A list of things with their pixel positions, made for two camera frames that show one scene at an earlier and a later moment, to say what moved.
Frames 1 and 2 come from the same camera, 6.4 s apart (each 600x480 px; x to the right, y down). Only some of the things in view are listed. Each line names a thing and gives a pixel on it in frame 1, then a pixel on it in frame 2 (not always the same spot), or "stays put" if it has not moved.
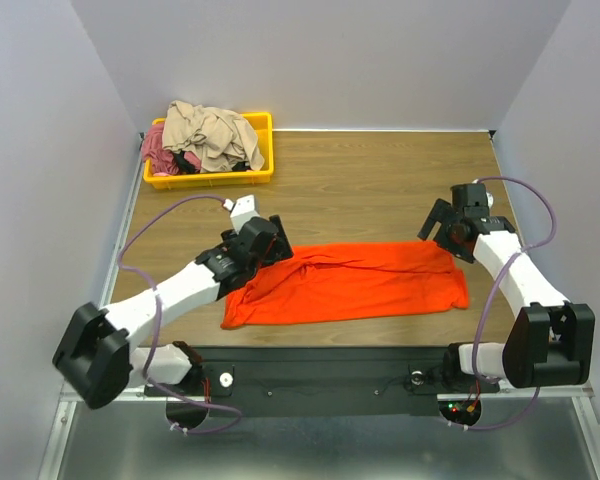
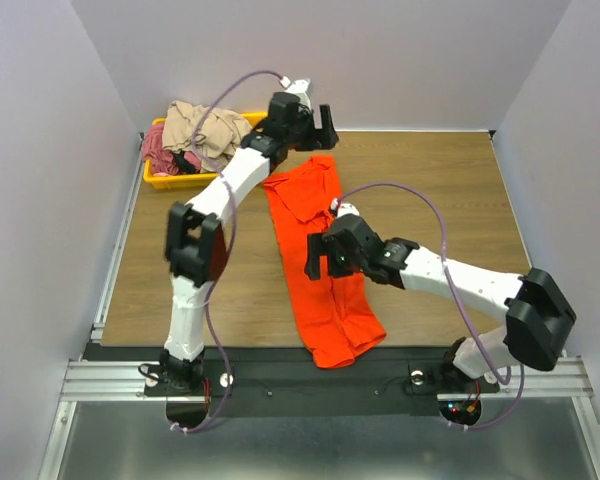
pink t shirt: [162, 161] stays put
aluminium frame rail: [73, 394] stays put
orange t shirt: [337, 281] → [335, 314]
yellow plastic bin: [261, 124] stays put
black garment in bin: [185, 166] stays put
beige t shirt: [216, 137] stays put
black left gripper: [280, 239] → [318, 131]
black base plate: [323, 381] stays put
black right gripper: [443, 220] → [318, 254]
